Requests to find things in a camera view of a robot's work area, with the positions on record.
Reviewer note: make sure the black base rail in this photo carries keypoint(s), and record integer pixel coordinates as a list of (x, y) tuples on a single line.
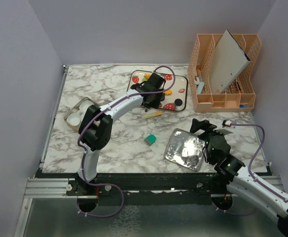
[(139, 188)]

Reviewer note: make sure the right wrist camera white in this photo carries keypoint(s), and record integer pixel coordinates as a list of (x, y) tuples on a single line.
[(225, 128)]

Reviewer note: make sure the light blue eraser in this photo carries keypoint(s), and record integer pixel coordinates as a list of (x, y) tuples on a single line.
[(200, 87)]

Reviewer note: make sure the grey white board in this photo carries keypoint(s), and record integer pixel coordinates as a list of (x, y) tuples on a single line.
[(228, 61)]

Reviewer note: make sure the silver tin lid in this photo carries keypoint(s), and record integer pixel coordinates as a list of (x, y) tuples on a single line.
[(185, 149)]

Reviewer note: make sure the cookie pile orange green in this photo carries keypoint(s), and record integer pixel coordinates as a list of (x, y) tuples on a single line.
[(146, 77)]

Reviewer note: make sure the white paper cup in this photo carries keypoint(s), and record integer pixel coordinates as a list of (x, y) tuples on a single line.
[(74, 119), (84, 106)]

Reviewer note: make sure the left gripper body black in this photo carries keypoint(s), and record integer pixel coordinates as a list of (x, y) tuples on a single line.
[(154, 101)]

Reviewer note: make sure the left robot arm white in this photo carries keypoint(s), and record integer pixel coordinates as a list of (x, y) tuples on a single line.
[(96, 127)]

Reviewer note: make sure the green grey eraser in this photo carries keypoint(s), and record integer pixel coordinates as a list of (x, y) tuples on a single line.
[(151, 139)]

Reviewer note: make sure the yellow orange highlighter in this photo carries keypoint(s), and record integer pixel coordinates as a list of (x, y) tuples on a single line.
[(152, 115)]

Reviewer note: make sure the black sandwich cookie right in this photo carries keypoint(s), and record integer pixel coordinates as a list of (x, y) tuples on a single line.
[(178, 102)]

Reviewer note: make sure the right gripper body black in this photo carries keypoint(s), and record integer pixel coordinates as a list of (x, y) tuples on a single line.
[(206, 135)]

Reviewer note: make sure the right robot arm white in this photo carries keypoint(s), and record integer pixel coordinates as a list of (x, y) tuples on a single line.
[(239, 179)]

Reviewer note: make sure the gold cookie tin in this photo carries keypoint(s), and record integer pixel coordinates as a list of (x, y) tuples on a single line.
[(75, 109)]

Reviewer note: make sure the strawberry pattern tray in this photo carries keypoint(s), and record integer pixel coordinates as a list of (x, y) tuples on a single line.
[(178, 85)]

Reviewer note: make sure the peach desk organizer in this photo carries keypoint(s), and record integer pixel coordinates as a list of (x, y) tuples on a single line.
[(239, 95)]

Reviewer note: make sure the orange fish cookie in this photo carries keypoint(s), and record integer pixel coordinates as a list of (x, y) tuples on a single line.
[(168, 92)]

